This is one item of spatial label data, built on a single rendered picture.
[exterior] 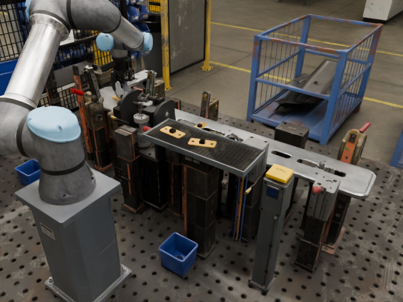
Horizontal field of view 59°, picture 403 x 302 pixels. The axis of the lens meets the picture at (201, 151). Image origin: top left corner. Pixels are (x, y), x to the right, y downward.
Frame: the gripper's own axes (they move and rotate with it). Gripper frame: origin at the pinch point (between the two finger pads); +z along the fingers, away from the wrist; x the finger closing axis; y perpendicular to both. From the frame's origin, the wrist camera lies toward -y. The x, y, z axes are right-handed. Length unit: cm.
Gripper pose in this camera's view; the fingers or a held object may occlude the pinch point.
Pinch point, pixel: (120, 95)
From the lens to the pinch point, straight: 180.2
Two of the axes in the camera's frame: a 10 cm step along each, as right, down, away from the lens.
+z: -0.3, 8.4, 5.4
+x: 5.5, -4.3, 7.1
